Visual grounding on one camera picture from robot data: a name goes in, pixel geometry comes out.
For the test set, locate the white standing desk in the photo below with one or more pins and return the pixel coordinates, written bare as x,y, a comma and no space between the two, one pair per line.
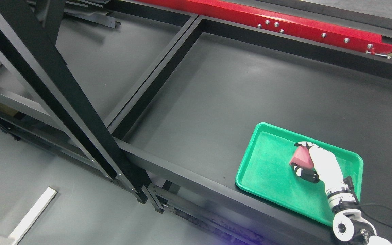
29,218

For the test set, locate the red metal beam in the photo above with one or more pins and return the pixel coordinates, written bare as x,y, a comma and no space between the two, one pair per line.
327,33

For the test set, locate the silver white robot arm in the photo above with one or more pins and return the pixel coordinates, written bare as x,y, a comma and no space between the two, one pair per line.
348,225

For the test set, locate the black metal shelf unit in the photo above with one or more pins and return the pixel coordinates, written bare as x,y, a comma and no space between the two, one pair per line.
191,120

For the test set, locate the green plastic tray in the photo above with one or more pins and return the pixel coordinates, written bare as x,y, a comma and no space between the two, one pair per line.
265,172

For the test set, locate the pink foam block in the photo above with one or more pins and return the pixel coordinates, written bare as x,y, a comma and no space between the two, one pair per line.
302,158

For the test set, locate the black left shelf unit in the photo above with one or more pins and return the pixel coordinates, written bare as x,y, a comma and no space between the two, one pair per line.
83,61

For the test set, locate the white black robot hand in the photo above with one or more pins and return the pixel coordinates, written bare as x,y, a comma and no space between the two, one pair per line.
326,168

